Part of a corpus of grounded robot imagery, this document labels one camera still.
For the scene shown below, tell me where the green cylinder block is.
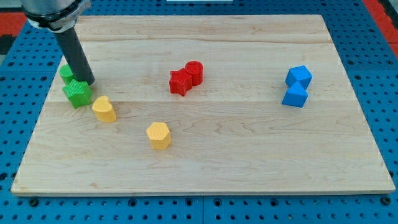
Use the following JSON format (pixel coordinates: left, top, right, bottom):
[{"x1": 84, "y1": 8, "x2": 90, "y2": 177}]
[{"x1": 59, "y1": 64, "x2": 75, "y2": 85}]

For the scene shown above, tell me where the red star block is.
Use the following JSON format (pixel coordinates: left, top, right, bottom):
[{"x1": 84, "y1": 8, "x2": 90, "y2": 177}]
[{"x1": 169, "y1": 68, "x2": 193, "y2": 96}]

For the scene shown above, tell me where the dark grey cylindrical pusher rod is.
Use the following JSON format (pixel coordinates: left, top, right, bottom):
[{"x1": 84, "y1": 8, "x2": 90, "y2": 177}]
[{"x1": 54, "y1": 28, "x2": 95, "y2": 85}]

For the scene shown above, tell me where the light wooden board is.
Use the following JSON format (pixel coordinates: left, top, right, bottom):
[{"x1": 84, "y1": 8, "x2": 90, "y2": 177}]
[{"x1": 11, "y1": 15, "x2": 395, "y2": 197}]

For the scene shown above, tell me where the yellow hexagon block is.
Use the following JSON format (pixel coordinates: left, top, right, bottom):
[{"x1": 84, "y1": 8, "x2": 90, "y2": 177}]
[{"x1": 146, "y1": 122, "x2": 172, "y2": 150}]

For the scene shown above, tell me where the green star block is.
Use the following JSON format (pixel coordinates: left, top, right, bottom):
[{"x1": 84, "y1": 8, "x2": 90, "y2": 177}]
[{"x1": 62, "y1": 80, "x2": 92, "y2": 109}]

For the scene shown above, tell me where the yellow heart block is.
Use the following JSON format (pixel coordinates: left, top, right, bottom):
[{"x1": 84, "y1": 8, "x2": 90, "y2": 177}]
[{"x1": 91, "y1": 96, "x2": 117, "y2": 123}]

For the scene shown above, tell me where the red cylinder block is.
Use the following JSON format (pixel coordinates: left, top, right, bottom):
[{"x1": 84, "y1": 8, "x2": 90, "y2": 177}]
[{"x1": 185, "y1": 60, "x2": 204, "y2": 86}]

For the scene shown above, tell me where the blue pentagon block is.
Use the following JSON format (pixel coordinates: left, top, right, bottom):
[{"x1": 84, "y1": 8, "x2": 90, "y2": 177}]
[{"x1": 282, "y1": 82, "x2": 308, "y2": 108}]

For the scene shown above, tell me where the blue cube block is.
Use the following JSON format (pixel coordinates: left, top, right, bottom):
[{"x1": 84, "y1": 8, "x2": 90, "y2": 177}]
[{"x1": 285, "y1": 65, "x2": 313, "y2": 90}]

